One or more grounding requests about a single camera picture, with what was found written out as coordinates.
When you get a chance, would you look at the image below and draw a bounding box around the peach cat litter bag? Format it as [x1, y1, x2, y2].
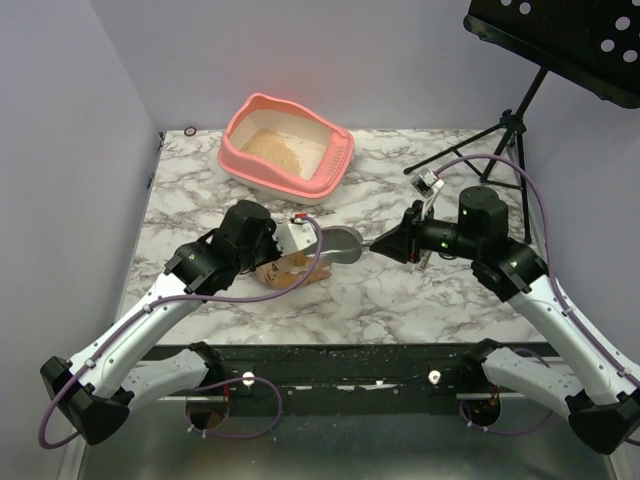
[251, 252, 331, 290]

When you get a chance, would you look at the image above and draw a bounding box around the beige cat litter pile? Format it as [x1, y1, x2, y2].
[241, 129, 301, 177]

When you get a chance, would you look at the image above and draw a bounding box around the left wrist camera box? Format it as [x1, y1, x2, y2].
[273, 213, 321, 256]

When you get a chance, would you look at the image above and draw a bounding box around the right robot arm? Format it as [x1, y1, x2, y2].
[370, 186, 639, 455]

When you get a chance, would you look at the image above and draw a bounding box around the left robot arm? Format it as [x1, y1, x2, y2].
[40, 200, 280, 445]

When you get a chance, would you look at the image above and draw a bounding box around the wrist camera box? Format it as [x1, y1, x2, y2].
[273, 213, 321, 256]
[410, 168, 444, 218]

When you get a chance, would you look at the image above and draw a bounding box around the pink and white litter box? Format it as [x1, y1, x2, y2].
[217, 93, 355, 205]

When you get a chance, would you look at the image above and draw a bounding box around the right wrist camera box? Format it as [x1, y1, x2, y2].
[410, 168, 444, 218]

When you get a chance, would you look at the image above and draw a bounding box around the black music stand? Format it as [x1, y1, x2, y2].
[403, 0, 640, 246]

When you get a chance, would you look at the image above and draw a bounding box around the aluminium frame rail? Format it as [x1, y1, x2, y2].
[82, 354, 609, 406]

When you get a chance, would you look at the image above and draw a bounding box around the metal litter scoop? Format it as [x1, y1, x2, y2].
[320, 226, 372, 265]

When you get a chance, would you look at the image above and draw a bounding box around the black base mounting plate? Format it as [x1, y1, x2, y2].
[102, 342, 586, 416]

